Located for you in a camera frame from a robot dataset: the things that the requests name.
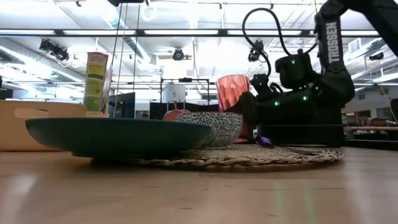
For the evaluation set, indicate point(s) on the black aluminium table frame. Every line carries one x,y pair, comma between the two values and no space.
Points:
373,144

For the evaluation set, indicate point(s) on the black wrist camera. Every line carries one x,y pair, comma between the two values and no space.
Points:
261,83

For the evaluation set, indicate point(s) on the patterned cereal bowl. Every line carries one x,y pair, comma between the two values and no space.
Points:
217,127

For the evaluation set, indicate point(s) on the iridescent purple spoon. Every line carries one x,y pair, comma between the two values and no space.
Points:
265,142

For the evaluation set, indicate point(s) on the black ceiling camera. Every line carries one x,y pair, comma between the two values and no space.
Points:
255,51

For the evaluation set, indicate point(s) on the round woven straw placemat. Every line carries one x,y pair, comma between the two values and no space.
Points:
248,157

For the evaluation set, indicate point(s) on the dark computer monitor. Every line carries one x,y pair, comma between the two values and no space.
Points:
122,105

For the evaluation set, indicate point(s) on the wooden background table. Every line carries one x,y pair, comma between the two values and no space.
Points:
370,128

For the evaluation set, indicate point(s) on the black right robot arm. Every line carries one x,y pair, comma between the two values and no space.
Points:
332,43

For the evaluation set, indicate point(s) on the red apple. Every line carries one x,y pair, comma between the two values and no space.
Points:
172,115

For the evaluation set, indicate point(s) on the yellow rectangular tray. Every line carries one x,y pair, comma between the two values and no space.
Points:
12,133

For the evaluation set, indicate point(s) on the black ceiling spotlight cluster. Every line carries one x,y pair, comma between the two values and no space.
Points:
51,49

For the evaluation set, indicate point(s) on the dark green plate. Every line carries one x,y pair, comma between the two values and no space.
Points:
118,137

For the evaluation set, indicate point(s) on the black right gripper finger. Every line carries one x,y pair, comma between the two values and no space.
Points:
247,107

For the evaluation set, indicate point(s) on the black metal rack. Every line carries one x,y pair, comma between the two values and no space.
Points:
185,80

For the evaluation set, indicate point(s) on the white cylindrical tank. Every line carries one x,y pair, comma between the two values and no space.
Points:
174,93

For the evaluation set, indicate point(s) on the black two-slot toaster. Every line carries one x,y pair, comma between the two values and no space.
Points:
298,135

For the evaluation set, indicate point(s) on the orange faceted plastic cup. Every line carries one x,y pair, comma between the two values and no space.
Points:
231,91

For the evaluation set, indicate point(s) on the round black ceiling lamp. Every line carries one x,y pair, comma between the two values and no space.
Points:
178,54

